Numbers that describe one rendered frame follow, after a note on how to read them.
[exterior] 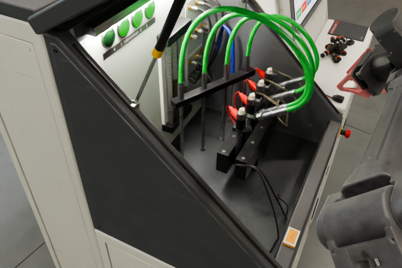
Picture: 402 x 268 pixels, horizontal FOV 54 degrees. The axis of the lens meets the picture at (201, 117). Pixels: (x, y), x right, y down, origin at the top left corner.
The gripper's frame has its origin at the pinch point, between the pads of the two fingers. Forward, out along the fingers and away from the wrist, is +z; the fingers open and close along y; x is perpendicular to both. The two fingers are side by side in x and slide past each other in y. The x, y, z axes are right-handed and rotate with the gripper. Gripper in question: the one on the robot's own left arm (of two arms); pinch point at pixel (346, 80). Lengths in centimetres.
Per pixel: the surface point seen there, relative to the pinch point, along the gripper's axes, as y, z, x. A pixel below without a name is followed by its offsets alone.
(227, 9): 0.8, 14.4, -29.0
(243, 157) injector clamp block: 12.5, 38.6, 7.1
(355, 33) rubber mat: -84, 59, 20
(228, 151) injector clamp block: 13.0, 42.4, 3.3
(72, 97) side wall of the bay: 40, 26, -38
